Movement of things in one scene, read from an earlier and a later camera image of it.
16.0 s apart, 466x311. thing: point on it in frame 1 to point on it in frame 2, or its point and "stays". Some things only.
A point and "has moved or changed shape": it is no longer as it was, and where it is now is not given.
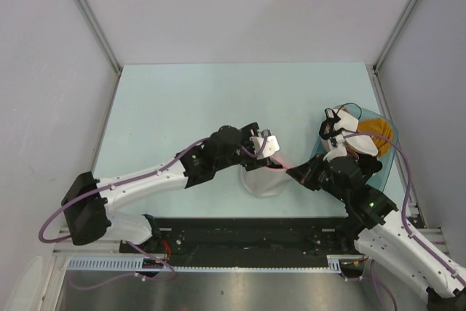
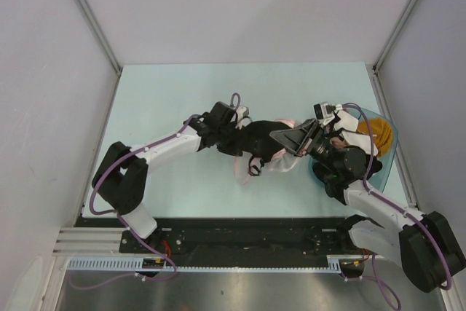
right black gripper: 303,174 to 305,135
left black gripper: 253,162 to 235,148
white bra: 357,143 stays
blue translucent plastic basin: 377,179 stays
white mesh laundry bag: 269,180 has moved or changed shape
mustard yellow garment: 378,126 stays
